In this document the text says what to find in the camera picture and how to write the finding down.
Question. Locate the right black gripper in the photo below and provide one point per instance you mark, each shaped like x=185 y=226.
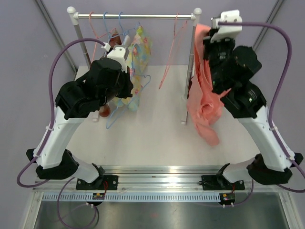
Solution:
x=210 y=46

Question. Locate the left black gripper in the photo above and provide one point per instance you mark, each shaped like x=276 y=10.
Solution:
x=128 y=85

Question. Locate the pink wire hanger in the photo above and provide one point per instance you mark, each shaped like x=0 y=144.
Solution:
x=96 y=33
x=178 y=36

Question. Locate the blue wire hanger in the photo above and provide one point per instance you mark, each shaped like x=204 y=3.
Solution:
x=126 y=33
x=132 y=104
x=106 y=23

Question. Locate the salmon pink skirt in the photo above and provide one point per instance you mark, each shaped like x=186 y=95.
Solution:
x=204 y=106

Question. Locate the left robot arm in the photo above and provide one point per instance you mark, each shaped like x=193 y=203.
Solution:
x=106 y=79

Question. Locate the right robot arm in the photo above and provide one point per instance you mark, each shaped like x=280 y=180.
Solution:
x=231 y=69

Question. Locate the floral pastel garment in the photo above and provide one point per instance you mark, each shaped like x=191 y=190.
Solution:
x=139 y=53

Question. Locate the brown plaid garment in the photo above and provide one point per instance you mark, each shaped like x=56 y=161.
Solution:
x=113 y=41

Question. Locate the white metal clothes rack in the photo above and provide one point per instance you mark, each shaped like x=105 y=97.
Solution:
x=193 y=17

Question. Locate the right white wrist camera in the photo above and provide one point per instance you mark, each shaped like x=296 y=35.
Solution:
x=219 y=28

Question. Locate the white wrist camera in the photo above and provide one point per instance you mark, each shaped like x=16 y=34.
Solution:
x=219 y=28
x=118 y=53

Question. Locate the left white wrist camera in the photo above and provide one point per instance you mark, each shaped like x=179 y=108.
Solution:
x=118 y=53

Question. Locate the aluminium mounting rail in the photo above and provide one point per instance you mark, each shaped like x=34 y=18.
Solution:
x=170 y=179

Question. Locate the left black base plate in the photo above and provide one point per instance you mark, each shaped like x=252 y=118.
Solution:
x=108 y=182

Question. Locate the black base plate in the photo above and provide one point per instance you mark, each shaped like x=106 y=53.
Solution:
x=216 y=183
x=108 y=182

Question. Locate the white slotted cable duct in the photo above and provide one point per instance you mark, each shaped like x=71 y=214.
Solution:
x=131 y=197

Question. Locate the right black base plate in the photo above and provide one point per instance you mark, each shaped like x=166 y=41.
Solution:
x=216 y=183

